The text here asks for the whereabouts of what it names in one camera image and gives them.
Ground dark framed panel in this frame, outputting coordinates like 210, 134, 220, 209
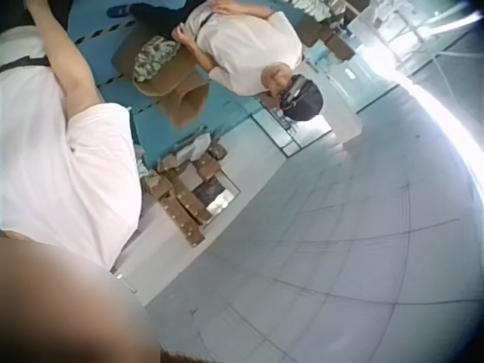
191, 169, 242, 217

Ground camouflage patterned cloth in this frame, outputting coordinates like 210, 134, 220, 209
132, 36, 183, 83

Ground heap of brown cartons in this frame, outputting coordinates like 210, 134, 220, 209
141, 141, 231, 249

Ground rack with brown cartons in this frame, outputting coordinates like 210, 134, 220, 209
298, 0, 374, 64

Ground white metal frame table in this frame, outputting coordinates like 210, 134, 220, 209
368, 0, 430, 43

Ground open brown cardboard box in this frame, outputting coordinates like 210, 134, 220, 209
110, 25, 211, 129

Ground white plastic bag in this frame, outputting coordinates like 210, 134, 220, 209
176, 132, 213, 164

